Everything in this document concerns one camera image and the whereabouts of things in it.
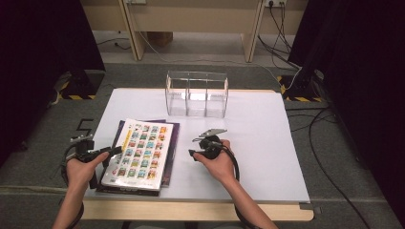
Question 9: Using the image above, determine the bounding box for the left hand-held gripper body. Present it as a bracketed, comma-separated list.
[70, 133, 100, 164]

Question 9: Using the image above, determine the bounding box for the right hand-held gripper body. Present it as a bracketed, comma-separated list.
[191, 128, 228, 160]

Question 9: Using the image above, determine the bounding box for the white book with picture grid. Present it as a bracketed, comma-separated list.
[100, 117, 175, 193]

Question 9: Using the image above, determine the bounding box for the dark magazine with red label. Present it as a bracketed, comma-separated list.
[95, 120, 161, 198]

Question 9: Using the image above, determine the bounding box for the clear acrylic book rack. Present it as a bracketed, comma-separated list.
[164, 70, 229, 119]

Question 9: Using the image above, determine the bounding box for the person's right hand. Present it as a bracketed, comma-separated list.
[192, 139, 239, 187]

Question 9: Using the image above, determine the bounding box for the person's left hand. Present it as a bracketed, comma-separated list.
[65, 151, 111, 192]

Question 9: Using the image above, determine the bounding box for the white table cover sheet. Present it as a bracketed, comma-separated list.
[84, 88, 311, 204]

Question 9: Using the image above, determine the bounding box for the light wooden table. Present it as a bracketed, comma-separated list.
[81, 87, 315, 222]

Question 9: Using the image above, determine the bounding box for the black stand base striped tape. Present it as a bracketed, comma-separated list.
[57, 70, 107, 101]
[276, 73, 325, 103]

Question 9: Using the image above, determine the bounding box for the black curtain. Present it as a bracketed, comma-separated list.
[0, 0, 107, 168]
[287, 0, 405, 220]

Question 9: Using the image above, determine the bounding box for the brown cardboard box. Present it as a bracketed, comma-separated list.
[146, 31, 175, 49]

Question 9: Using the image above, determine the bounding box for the beige wooden desk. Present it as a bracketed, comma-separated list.
[79, 0, 309, 64]

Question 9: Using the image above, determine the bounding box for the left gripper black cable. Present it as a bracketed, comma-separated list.
[60, 144, 86, 229]

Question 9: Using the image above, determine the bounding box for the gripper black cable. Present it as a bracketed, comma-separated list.
[219, 142, 266, 229]
[60, 144, 86, 229]

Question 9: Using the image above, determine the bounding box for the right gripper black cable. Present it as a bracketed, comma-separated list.
[219, 142, 266, 229]

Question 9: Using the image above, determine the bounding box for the white floor cable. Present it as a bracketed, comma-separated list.
[138, 30, 303, 94]

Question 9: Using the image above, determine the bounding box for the short black floor cable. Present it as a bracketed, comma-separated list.
[95, 37, 132, 52]

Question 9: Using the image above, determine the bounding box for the long black floor cable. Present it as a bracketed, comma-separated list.
[285, 106, 374, 229]

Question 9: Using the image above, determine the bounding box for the black cable bundle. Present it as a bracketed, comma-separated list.
[257, 0, 302, 72]

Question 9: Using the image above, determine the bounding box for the grey table corner bracket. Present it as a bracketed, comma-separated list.
[299, 202, 323, 215]

